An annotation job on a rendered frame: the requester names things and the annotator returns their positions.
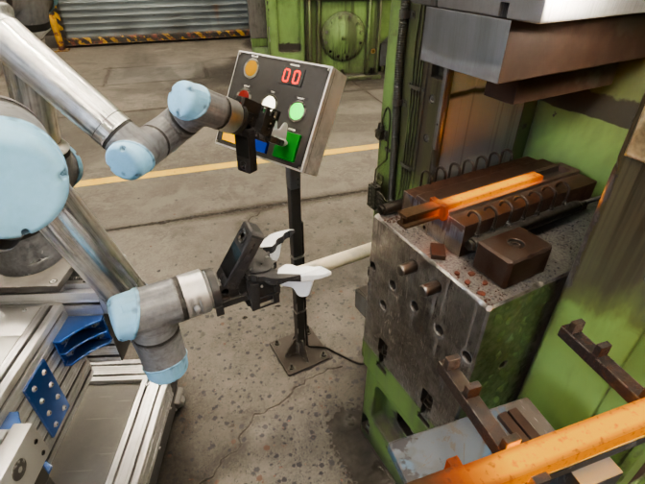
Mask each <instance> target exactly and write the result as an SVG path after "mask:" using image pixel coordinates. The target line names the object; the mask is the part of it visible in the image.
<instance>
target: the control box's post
mask: <svg viewBox="0 0 645 484"><path fill-rule="evenodd" d="M285 168H286V185H287V196H288V214H289V230H295V233H294V234H293V235H292V236H291V237H290V251H291V255H292V256H293V257H298V256H301V255H302V232H301V203H300V172H299V171H296V170H293V169H290V168H287V167H285ZM291 264H293V265H295V266H299V265H302V264H303V262H302V258H300V259H297V260H294V259H293V258H291ZM293 306H294V309H295V310H296V312H300V311H301V310H304V297H300V296H299V295H298V294H297V293H296V291H295V290H294V288H293ZM294 325H295V338H297V342H298V353H300V340H303V342H304V346H305V321H304V312H302V313H299V314H295V312H294Z"/></svg>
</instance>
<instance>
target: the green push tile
mask: <svg viewBox="0 0 645 484"><path fill-rule="evenodd" d="M301 137H302V135H299V134H296V133H290V132H287V135H286V140H287V142H288V144H287V145H286V146H283V147H282V146H278V145H275V147H274V150H273V154H272V156H273V157H278V158H281V159H284V160H287V161H290V162H293V163H294V162H295V158H296V155H297V152H298V148H299V144H300V140H301Z"/></svg>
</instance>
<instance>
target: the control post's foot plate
mask: <svg viewBox="0 0 645 484"><path fill-rule="evenodd" d="M307 335H308V345H310V346H323V344H322V342H321V341H320V340H319V338H318V337H317V335H316V334H315V333H314V331H313V330H312V328H311V327H309V325H307ZM270 346H271V348H272V351H273V352H274V354H275V355H276V357H277V361H278V362H279V363H280V364H281V366H282V367H283V369H284V371H285V372H286V374H287V375H288V376H292V375H296V374H299V373H301V372H304V371H309V370H311V369H313V368H314V367H316V366H318V365H321V364H323V363H325V362H327V361H328V360H331V359H332V358H333V357H332V355H331V353H330V352H329V351H327V349H322V348H308V347H307V346H306V340H305V346H304V342H303V340H300V353H298V342H297V338H295V333H293V334H290V335H288V336H284V337H282V338H280V339H275V340H274V341H273V342H271V343H270Z"/></svg>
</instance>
